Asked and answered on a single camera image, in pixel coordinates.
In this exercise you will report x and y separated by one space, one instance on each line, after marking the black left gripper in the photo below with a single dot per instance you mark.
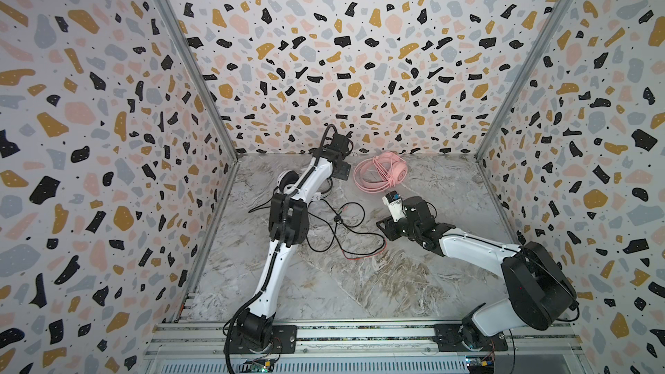
343 170

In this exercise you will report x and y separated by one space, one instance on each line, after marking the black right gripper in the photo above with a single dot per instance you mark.
393 226

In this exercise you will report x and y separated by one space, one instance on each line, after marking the pink headphones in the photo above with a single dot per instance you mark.
381 173

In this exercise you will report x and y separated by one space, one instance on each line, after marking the white black headphones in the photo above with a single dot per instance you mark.
287 181

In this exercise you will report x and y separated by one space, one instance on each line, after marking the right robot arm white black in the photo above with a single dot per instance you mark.
538 293

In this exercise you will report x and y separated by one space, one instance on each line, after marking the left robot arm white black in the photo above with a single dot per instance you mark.
288 227

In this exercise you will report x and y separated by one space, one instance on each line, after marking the circuit board right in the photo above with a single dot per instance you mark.
478 365

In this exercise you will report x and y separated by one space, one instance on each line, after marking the green circuit board left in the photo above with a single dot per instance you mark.
258 366

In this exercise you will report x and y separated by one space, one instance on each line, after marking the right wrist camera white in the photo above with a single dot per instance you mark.
394 202

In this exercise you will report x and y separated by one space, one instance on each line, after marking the left aluminium corner post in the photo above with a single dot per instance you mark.
179 41

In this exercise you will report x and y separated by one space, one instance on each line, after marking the aluminium corner post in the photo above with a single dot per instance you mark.
179 41
540 46

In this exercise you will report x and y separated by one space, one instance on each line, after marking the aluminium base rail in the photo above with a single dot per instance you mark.
364 346

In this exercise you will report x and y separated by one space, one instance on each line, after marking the right aluminium corner post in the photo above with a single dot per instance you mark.
540 46

